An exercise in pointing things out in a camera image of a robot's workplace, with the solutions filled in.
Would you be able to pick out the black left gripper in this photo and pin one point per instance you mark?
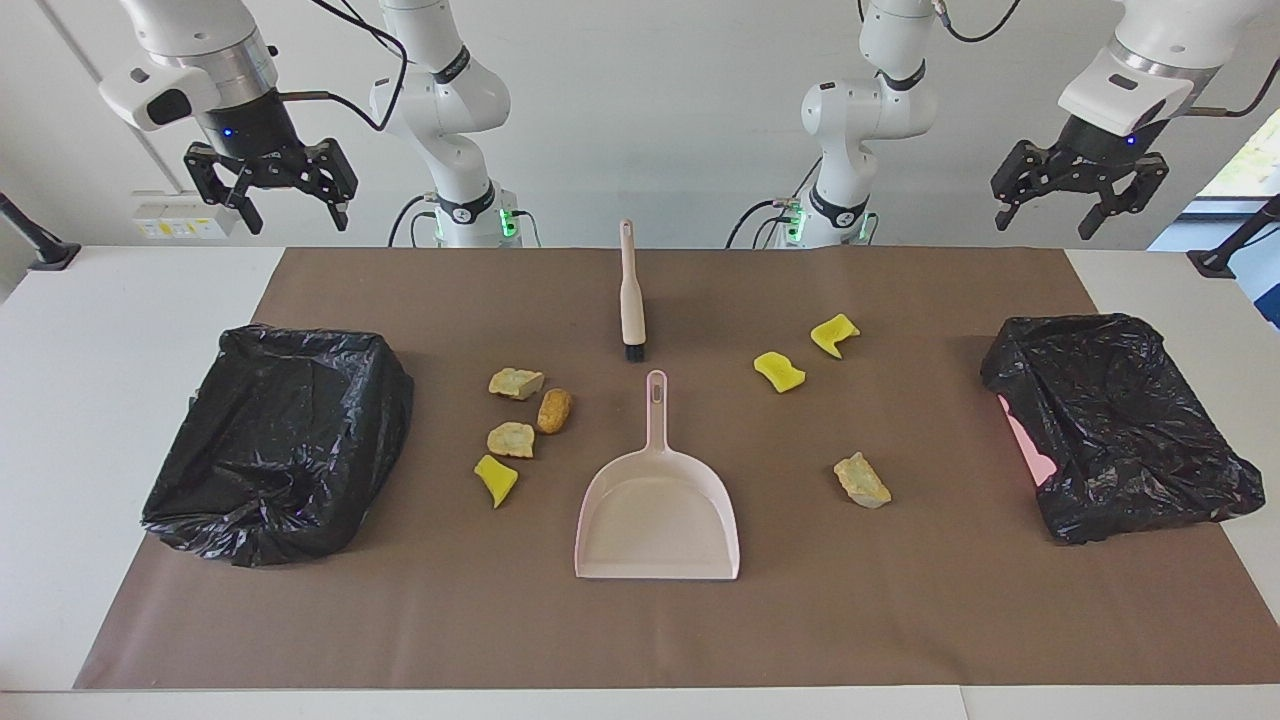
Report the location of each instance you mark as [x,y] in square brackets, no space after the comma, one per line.
[1095,150]

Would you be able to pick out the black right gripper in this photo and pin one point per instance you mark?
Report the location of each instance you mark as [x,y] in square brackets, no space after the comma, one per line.
[250,130]

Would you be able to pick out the yellow sponge piece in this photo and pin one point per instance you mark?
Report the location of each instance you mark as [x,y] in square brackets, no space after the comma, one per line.
[834,334]
[779,371]
[496,480]

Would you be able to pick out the beige sponge chunk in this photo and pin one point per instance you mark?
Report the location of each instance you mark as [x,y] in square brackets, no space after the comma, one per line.
[511,440]
[516,383]
[862,480]

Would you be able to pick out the brown bread roll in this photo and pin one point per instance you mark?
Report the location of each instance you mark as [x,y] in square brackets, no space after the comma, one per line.
[554,410]

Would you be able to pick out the beige brush black bristles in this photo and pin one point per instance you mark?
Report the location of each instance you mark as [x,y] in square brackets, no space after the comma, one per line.
[631,300]

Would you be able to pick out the pink plastic dustpan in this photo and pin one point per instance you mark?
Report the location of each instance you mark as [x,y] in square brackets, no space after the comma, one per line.
[655,520]

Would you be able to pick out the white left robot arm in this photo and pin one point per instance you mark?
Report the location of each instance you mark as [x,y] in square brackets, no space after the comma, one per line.
[860,110]

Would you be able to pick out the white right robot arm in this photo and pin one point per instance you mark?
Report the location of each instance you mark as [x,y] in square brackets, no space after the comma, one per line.
[450,100]

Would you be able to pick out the black plastic trash bag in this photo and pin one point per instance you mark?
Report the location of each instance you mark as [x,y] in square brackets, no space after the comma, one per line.
[280,450]
[1120,420]

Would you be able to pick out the pink trash bin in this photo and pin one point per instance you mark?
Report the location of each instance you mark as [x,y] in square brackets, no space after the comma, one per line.
[1025,445]

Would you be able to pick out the black clamp stand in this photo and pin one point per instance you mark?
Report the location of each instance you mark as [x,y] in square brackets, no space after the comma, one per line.
[1215,263]
[48,257]

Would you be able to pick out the bright glass window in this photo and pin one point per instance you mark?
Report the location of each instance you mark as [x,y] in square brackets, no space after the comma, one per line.
[1255,165]

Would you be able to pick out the brown paper table mat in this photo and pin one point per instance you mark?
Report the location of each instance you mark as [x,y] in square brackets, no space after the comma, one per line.
[700,630]

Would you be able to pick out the white wall socket box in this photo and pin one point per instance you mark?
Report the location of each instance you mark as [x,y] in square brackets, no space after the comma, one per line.
[185,215]

